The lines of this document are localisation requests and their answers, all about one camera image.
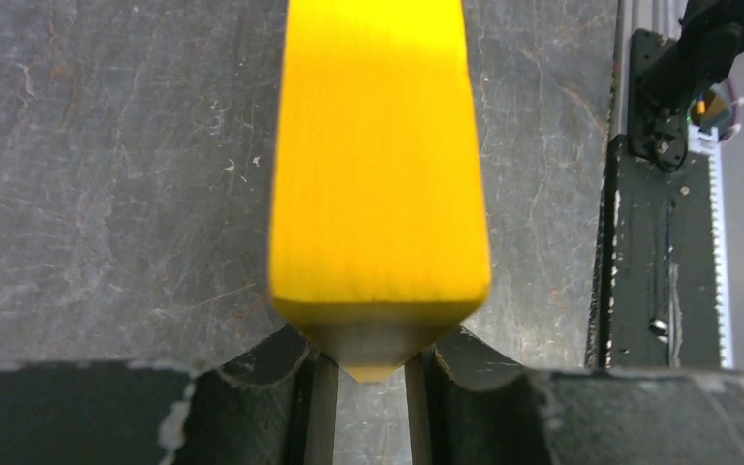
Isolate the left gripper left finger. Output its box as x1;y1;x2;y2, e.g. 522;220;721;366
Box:
0;326;338;464

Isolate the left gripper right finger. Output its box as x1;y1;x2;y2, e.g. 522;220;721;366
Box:
405;328;744;464

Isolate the yellow wooden picture frame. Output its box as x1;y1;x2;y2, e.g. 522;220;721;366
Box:
268;1;491;383

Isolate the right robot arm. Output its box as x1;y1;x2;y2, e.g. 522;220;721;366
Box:
627;0;744;172

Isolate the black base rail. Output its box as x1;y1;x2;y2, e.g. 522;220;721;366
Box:
587;135;724;368

